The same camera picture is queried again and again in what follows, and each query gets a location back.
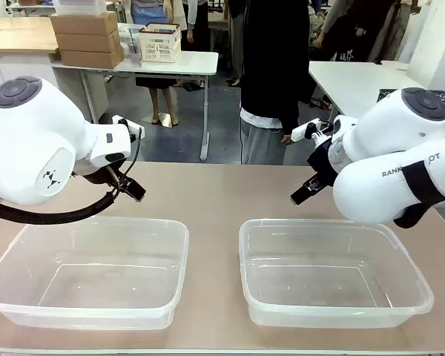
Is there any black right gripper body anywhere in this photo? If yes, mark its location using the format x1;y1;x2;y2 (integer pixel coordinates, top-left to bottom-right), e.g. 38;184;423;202
306;142;339;187

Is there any clear cup with purple drink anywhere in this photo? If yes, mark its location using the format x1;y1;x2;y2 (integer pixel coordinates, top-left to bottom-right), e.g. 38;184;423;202
127;36;144;65

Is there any brown cardboard box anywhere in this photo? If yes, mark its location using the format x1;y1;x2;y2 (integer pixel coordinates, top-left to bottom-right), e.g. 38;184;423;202
59;45;125;70
54;30;122;53
50;10;120;39

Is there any white folding table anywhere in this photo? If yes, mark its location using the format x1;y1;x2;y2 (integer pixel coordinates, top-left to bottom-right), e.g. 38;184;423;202
51;50;220;162

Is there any black sleeved left arm cable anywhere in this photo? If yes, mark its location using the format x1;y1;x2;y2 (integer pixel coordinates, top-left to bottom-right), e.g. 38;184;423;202
0;188;122;225

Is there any bystander in grey trousers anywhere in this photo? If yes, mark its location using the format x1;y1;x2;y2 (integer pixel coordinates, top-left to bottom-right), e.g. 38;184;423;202
224;0;245;88

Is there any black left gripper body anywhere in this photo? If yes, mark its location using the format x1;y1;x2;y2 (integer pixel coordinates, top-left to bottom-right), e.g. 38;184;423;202
83;165;130;193

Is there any bystander in dark clothes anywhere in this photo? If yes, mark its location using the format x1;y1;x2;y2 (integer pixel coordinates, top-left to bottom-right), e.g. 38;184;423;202
314;0;398;63

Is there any cream plastic lattice basket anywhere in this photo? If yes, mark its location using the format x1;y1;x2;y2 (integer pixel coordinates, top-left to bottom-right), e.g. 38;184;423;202
137;23;182;64

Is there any translucent white storage box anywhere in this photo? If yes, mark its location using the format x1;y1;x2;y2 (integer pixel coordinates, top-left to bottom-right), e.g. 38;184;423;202
53;0;108;16

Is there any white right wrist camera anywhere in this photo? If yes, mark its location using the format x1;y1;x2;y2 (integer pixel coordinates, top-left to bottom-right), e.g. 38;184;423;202
291;117;334;142

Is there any large white table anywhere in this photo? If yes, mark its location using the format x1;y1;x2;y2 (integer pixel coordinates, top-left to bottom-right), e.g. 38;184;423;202
308;60;433;118

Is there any person in black sweater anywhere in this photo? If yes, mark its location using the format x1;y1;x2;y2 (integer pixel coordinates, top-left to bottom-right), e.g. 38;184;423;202
239;0;313;166

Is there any clear plastic bin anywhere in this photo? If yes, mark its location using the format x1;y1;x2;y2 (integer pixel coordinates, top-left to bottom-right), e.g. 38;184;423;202
238;218;435;329
0;216;191;332

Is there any bystander in blue skirt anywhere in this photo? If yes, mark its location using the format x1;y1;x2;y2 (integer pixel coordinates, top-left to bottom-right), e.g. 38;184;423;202
130;0;188;128

